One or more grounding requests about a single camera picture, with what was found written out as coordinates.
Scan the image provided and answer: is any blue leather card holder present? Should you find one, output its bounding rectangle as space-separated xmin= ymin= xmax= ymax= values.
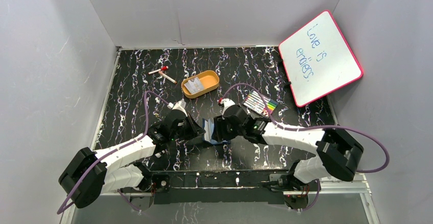
xmin=202 ymin=118 xmax=231 ymax=146

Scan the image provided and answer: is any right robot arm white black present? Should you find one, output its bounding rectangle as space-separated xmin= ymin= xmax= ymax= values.
xmin=211 ymin=105 xmax=364 ymax=190

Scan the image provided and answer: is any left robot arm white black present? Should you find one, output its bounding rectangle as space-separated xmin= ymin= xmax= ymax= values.
xmin=58 ymin=108 xmax=205 ymax=211

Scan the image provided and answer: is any pack of coloured markers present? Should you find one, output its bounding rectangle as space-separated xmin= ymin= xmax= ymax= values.
xmin=242 ymin=90 xmax=279 ymax=118

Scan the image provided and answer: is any orange oval tray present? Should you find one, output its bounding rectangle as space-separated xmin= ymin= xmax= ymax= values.
xmin=181 ymin=70 xmax=220 ymax=99

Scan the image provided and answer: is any white marker pen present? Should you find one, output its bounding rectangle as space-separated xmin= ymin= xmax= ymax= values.
xmin=158 ymin=71 xmax=177 ymax=84

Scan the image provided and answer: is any red capped marker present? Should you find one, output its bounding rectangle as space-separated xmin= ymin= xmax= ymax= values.
xmin=148 ymin=66 xmax=169 ymax=75

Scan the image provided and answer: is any pink framed whiteboard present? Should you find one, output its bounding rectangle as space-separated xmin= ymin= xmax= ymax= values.
xmin=278 ymin=10 xmax=364 ymax=107

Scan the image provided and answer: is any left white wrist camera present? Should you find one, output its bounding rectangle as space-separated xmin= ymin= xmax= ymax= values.
xmin=167 ymin=99 xmax=187 ymax=116

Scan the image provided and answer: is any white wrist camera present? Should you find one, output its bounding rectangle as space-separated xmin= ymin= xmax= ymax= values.
xmin=218 ymin=98 xmax=235 ymax=112
xmin=167 ymin=99 xmax=187 ymax=116

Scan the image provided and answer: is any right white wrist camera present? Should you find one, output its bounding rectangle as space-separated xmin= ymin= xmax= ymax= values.
xmin=218 ymin=98 xmax=235 ymax=112

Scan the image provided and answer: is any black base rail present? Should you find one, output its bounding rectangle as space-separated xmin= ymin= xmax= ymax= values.
xmin=122 ymin=169 xmax=321 ymax=210

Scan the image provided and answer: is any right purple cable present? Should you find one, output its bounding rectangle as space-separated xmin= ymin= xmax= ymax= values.
xmin=219 ymin=83 xmax=390 ymax=212

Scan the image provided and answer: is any purple cable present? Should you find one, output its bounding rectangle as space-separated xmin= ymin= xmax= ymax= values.
xmin=57 ymin=90 xmax=172 ymax=215
xmin=219 ymin=83 xmax=390 ymax=212

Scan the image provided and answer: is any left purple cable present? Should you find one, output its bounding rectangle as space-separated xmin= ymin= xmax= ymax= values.
xmin=57 ymin=90 xmax=172 ymax=215

